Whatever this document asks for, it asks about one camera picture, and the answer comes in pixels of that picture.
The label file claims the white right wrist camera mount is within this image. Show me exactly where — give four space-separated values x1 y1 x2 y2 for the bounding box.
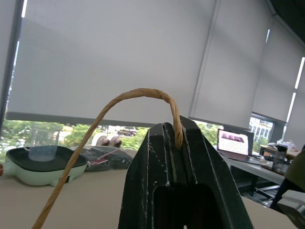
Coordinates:
277 189 305 229

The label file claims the pair of pinkish grey shoes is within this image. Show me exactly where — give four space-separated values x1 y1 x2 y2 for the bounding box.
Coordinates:
94 133 122 148

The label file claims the wide grey roller blind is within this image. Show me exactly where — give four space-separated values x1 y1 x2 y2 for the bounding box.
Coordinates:
6 0 220 127

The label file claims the grey roller blind by corner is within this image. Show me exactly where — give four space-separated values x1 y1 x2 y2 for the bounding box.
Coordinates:
251 18 305 123

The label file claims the black bag with red label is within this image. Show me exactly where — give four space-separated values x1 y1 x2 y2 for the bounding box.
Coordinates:
81 146 134 172

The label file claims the open laptop with lit screen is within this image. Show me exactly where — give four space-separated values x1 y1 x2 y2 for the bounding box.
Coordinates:
217 128 263 166

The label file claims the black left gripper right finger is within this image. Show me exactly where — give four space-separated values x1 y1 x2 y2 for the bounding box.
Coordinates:
175 115 254 229

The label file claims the black window frame post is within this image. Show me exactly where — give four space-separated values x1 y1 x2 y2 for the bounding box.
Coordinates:
0 0 24 139

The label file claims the clear plastic measuring cup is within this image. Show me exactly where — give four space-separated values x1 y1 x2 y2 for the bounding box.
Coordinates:
28 124 63 162

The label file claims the mint green electric grill pan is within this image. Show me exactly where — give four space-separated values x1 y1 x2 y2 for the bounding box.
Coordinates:
4 145 88 187

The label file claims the narrow grey roller blind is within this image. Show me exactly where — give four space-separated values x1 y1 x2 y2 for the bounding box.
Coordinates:
189 0 273 131

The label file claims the grey office desk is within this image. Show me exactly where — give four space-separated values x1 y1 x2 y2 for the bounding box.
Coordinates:
218 147 286 208

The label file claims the dark tumbler on desk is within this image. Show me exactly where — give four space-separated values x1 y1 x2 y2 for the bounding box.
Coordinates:
273 145 287 169

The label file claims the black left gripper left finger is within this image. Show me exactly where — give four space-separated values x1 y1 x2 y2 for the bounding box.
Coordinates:
118 122 177 229

